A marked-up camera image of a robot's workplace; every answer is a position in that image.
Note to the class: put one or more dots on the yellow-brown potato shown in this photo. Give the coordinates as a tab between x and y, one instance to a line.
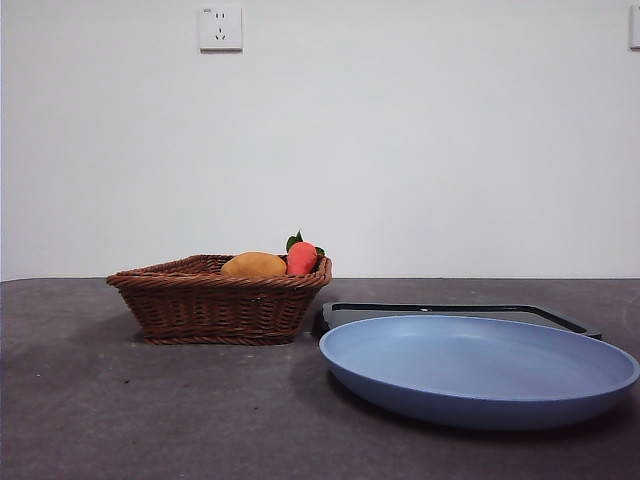
252	265

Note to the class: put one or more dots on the brown wicker basket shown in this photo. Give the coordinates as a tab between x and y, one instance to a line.
210	310

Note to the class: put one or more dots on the orange-red carrot with green leaves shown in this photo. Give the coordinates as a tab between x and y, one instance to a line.
301	257

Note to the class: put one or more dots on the blue round plate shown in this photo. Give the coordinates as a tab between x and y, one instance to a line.
475	370

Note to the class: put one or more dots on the white wall plate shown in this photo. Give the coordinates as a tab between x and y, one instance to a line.
635	29

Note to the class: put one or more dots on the black rectangular tray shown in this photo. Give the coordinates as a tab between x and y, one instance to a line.
560	320

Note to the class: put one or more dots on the white wall power socket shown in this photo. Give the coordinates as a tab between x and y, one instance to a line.
221	28

